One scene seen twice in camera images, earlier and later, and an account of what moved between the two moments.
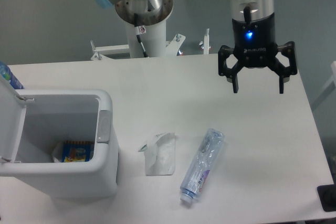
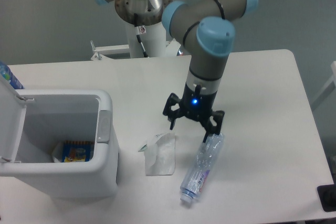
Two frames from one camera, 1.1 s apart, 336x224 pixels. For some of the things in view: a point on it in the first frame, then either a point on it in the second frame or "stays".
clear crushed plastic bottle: [202, 164] stays
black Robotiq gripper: [254, 43] → [197, 106]
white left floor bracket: [100, 51] stays
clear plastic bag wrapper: [159, 152] stays
